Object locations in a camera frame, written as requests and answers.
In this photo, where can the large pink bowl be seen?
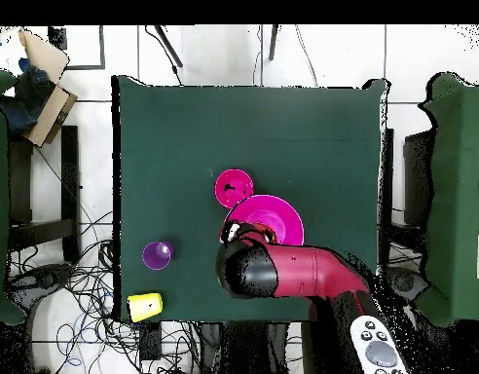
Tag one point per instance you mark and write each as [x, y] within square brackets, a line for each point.
[282, 214]

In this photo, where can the yellow cup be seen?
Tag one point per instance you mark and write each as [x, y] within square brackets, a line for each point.
[145, 307]

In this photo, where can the grey base with black knob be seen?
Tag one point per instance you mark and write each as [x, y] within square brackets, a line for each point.
[407, 282]
[44, 278]

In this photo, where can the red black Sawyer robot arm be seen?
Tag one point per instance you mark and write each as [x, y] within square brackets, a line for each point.
[302, 272]

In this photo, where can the dark blue cloth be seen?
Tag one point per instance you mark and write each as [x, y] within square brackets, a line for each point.
[25, 101]

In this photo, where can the black rectangular frame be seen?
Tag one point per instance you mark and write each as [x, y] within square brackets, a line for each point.
[102, 50]

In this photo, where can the cardboard box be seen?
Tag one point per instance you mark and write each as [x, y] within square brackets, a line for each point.
[48, 113]

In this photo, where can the black power brick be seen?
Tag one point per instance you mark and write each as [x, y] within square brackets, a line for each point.
[150, 343]

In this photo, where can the small crimson bowl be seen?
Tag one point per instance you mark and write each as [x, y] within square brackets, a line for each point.
[231, 185]

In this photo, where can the black tripod leg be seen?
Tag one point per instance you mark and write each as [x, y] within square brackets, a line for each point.
[273, 43]
[169, 46]

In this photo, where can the purple cup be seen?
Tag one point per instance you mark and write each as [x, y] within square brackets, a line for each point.
[157, 255]

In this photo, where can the dark green table cloth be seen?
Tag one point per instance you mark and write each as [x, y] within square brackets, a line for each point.
[243, 128]

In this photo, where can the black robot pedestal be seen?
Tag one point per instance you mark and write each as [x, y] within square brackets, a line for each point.
[243, 350]

